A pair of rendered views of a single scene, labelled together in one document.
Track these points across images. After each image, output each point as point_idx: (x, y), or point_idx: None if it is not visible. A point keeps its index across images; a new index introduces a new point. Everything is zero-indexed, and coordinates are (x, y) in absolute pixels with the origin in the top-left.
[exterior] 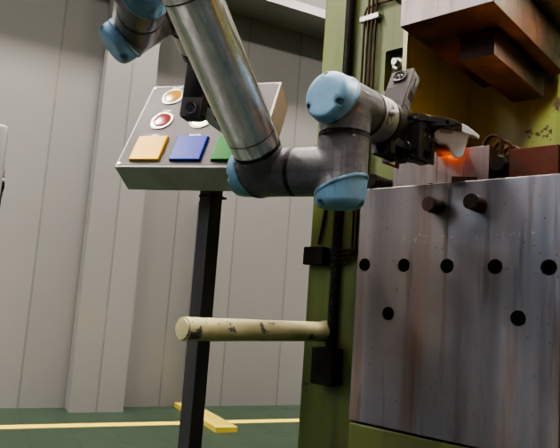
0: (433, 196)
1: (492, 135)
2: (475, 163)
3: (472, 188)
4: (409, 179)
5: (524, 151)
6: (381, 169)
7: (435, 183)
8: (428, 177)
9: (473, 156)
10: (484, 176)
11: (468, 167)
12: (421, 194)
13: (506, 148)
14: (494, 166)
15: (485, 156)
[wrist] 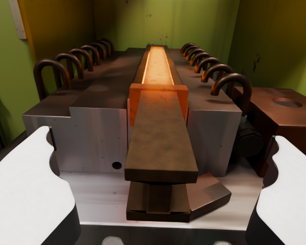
0: (151, 244)
1: (235, 78)
2: (207, 140)
3: (240, 242)
4: (69, 150)
5: None
6: None
7: (154, 224)
8: (111, 152)
9: (205, 127)
10: (222, 163)
11: (192, 145)
12: (124, 240)
13: (204, 62)
14: (243, 150)
15: (230, 132)
